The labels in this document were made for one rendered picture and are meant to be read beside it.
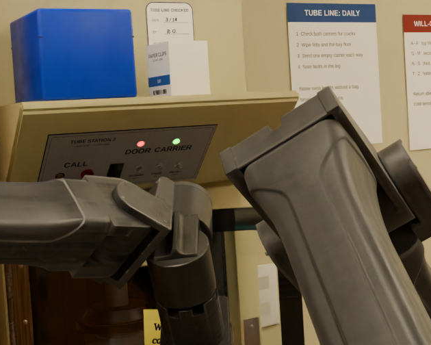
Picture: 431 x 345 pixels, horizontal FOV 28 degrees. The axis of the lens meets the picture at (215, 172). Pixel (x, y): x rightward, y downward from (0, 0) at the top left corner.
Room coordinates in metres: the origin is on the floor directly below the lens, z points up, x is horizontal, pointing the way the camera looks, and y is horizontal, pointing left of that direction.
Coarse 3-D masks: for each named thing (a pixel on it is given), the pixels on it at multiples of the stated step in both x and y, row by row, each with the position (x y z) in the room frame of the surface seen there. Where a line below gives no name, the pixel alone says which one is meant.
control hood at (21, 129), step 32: (192, 96) 0.90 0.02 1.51; (224, 96) 0.92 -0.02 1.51; (256, 96) 0.94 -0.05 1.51; (288, 96) 0.96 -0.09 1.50; (0, 128) 0.88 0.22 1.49; (32, 128) 0.83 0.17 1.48; (64, 128) 0.85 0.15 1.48; (96, 128) 0.87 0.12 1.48; (128, 128) 0.89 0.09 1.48; (224, 128) 0.95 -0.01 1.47; (256, 128) 0.97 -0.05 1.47; (0, 160) 0.89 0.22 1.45; (32, 160) 0.87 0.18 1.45
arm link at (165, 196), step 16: (128, 192) 0.72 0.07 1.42; (144, 192) 0.74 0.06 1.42; (160, 192) 0.80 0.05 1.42; (176, 192) 0.81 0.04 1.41; (192, 192) 0.82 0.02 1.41; (128, 208) 0.71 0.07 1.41; (144, 208) 0.72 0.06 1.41; (160, 208) 0.73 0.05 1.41; (176, 208) 0.79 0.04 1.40; (192, 208) 0.79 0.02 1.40; (208, 208) 0.81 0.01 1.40; (160, 224) 0.72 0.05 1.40; (208, 224) 0.79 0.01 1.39; (144, 240) 0.74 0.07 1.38; (160, 240) 0.72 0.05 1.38; (144, 256) 0.73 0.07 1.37; (128, 272) 0.74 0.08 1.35
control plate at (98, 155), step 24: (48, 144) 0.86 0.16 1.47; (72, 144) 0.87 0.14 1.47; (96, 144) 0.88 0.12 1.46; (120, 144) 0.90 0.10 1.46; (144, 144) 0.91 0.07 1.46; (168, 144) 0.93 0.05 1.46; (192, 144) 0.95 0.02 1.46; (48, 168) 0.88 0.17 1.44; (72, 168) 0.90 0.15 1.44; (96, 168) 0.91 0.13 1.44; (144, 168) 0.94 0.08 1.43; (168, 168) 0.96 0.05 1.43; (192, 168) 0.98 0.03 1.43
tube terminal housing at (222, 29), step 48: (0, 0) 0.92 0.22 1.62; (48, 0) 0.95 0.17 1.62; (96, 0) 0.98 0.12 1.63; (144, 0) 1.00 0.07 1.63; (192, 0) 1.03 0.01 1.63; (240, 0) 1.07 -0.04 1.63; (0, 48) 0.92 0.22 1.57; (144, 48) 1.00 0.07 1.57; (240, 48) 1.06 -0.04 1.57; (0, 96) 0.92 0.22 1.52; (144, 96) 1.00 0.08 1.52; (0, 288) 0.93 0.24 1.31; (0, 336) 0.94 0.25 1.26
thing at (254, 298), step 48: (240, 240) 0.88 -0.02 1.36; (48, 288) 0.90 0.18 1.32; (96, 288) 0.90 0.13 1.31; (144, 288) 0.89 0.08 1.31; (240, 288) 0.88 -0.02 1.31; (288, 288) 0.88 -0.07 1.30; (48, 336) 0.90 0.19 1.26; (96, 336) 0.90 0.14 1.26; (240, 336) 0.88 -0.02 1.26; (288, 336) 0.88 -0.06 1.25
